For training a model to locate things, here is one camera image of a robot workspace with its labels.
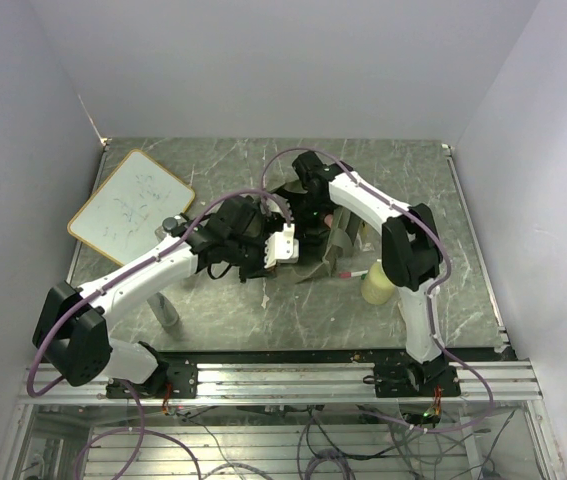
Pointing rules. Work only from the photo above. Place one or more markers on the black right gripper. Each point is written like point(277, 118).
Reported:
point(303, 238)

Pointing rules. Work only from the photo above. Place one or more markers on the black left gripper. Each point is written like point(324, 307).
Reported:
point(259, 270)

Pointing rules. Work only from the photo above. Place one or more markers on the olive green canvas bag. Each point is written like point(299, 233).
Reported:
point(319, 248)

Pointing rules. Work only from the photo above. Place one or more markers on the clear square bottle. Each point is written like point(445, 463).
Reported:
point(171, 227)

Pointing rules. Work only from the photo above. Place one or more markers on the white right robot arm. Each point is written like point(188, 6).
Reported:
point(411, 253)

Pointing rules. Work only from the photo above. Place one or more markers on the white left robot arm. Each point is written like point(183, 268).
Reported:
point(72, 338)

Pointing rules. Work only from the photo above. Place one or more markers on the clear perfume bottle, black cap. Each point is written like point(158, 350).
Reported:
point(365, 237)

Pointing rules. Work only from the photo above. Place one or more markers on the red and white marker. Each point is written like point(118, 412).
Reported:
point(353, 274)

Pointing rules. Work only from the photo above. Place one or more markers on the grey metallic tube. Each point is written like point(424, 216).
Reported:
point(164, 310)

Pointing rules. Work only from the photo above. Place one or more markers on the yellow-green pump bottle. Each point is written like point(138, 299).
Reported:
point(376, 288)

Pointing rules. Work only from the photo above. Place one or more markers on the yellow-framed small whiteboard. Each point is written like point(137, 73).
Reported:
point(119, 220)

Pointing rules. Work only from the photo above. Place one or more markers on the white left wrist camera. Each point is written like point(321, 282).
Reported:
point(281, 247)

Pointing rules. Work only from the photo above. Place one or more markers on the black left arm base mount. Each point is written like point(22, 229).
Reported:
point(151, 379)

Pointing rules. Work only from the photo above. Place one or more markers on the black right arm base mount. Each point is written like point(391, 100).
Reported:
point(410, 381)

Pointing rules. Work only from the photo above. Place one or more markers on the aluminium rail frame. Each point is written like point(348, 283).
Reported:
point(209, 384)

